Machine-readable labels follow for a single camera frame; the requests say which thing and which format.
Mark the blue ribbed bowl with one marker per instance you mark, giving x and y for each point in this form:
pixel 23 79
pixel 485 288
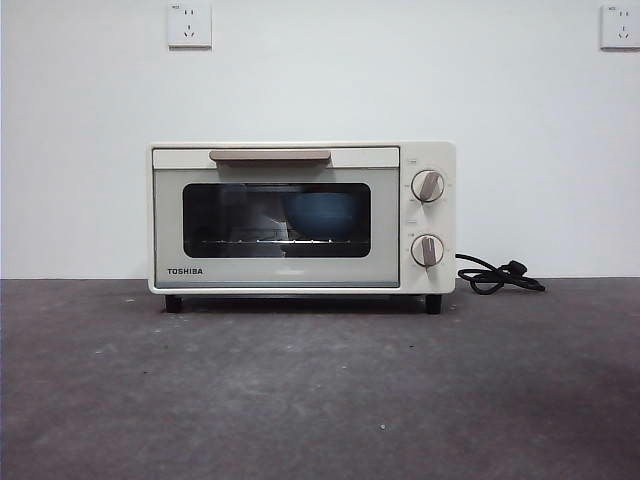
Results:
pixel 317 215

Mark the glass oven door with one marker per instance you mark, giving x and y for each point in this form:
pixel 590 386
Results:
pixel 170 225

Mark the cream oven knob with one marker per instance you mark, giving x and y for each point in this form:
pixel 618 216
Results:
pixel 428 187
pixel 427 251

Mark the cream Toshiba toaster oven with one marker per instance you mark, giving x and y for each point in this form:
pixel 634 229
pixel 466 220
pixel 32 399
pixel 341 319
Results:
pixel 430 220

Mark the black oven foot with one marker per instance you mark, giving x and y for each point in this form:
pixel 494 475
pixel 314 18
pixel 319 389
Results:
pixel 433 304
pixel 173 304

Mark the white wall socket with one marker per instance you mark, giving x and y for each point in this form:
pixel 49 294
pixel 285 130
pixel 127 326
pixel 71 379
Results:
pixel 190 25
pixel 622 27

